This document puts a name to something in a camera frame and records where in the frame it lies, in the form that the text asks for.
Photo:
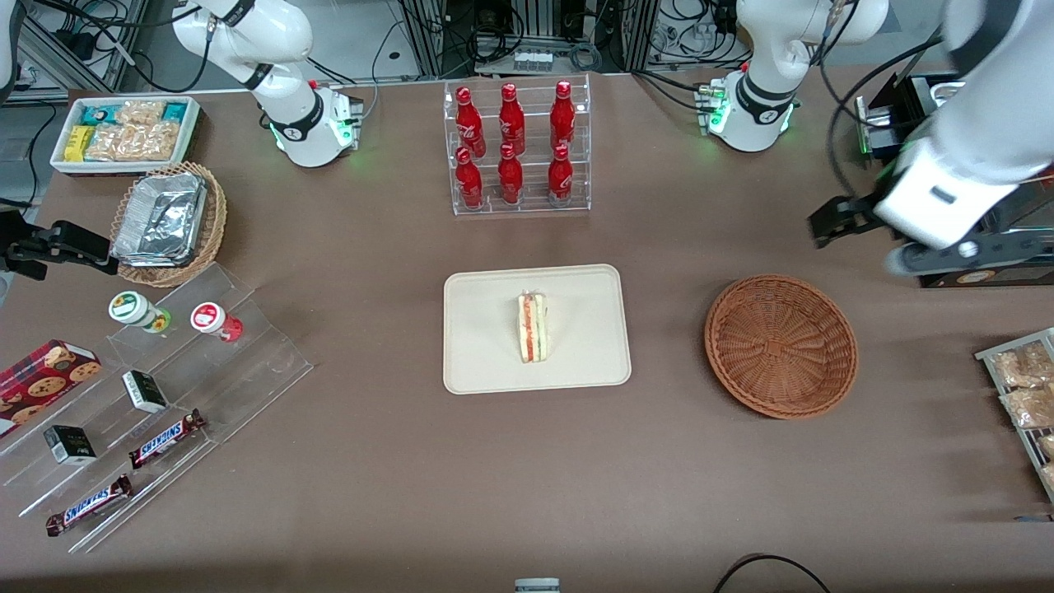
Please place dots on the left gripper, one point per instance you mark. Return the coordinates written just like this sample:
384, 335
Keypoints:
862, 207

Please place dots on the triangle sandwich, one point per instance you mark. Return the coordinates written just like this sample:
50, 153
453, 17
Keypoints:
533, 329

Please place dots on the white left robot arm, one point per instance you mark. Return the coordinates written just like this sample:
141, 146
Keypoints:
1005, 107

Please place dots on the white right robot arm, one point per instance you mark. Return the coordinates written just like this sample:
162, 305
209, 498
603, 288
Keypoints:
288, 123

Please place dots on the black tray holder box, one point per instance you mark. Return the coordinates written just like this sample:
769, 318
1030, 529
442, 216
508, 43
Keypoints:
885, 136

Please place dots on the light oval wicker basket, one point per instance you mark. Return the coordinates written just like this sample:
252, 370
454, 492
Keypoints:
214, 222

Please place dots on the brown round wicker basket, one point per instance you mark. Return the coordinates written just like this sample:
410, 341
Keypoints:
778, 346

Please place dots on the stainless steel tray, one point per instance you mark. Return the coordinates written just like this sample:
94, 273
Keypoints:
945, 91

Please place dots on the beige plastic tray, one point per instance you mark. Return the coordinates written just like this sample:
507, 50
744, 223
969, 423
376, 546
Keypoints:
478, 329

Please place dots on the stack of foil trays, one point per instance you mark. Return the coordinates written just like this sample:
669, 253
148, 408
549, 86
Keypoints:
160, 218

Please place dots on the white cup with green lid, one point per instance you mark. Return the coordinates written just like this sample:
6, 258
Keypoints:
132, 309

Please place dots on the yellow snack packet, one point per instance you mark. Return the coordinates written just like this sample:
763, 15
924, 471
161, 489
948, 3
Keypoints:
78, 144

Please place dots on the large clear rice cracker bag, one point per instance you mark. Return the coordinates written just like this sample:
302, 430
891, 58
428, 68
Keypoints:
132, 142

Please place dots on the red plaid cookie box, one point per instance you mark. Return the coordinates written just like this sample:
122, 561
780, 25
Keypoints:
41, 383

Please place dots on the teal snack packet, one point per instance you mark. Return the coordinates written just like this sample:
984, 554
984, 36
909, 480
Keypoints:
174, 111
100, 114

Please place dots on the small clear rice cracker bag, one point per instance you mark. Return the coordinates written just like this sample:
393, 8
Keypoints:
140, 112

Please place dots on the white cup with red lid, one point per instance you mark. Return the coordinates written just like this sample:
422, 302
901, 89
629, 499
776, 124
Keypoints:
212, 319

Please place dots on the white plastic snack bin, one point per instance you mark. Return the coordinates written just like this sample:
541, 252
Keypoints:
191, 136

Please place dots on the small black box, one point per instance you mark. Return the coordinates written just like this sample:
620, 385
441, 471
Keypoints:
70, 445
145, 391

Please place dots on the clear acrylic stepped display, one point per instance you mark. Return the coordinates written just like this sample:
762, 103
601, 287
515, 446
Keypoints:
247, 362

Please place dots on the Snickers chocolate bar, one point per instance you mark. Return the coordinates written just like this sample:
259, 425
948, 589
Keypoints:
165, 439
86, 505

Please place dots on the clear bag of crackers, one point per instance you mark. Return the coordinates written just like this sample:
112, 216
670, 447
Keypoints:
1025, 366
1029, 408

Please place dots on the red cola bottle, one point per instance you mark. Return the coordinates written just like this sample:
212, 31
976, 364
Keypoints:
469, 183
510, 179
511, 119
560, 179
562, 115
469, 123

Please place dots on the clear acrylic bottle rack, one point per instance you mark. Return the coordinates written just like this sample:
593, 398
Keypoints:
531, 177

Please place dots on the white power strip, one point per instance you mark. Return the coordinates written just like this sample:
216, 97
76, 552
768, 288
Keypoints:
533, 60

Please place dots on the small grey device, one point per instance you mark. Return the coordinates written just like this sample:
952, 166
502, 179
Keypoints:
537, 585

